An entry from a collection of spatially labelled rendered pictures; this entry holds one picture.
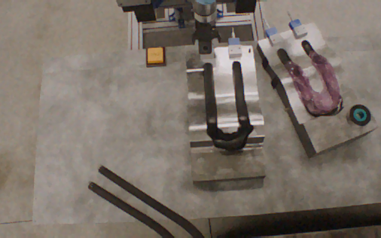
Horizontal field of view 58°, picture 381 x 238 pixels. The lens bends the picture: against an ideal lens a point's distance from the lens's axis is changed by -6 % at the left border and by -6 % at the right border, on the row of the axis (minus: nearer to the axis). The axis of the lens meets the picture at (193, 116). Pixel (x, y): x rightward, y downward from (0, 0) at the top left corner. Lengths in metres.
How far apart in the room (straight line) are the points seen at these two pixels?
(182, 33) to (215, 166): 1.14
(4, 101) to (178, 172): 1.62
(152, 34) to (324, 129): 1.31
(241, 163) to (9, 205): 1.62
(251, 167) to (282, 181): 0.14
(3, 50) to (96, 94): 1.46
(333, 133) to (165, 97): 0.65
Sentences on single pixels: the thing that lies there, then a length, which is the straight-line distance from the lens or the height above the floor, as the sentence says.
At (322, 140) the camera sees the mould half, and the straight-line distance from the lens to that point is 1.32.
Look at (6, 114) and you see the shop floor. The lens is 2.64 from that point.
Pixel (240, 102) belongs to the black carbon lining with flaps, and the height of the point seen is 0.89.
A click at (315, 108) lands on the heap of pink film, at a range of 1.37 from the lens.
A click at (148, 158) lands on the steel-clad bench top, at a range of 1.39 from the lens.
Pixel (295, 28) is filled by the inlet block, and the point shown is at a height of 0.88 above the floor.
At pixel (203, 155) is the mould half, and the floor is 0.86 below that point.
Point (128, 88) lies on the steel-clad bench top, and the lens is 1.48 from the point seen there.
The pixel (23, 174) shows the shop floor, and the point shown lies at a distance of 2.47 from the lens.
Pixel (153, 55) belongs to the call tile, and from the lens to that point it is 1.48.
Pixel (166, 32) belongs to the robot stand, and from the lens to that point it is 2.26.
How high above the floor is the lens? 2.14
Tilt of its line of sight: 72 degrees down
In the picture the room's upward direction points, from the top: 10 degrees counter-clockwise
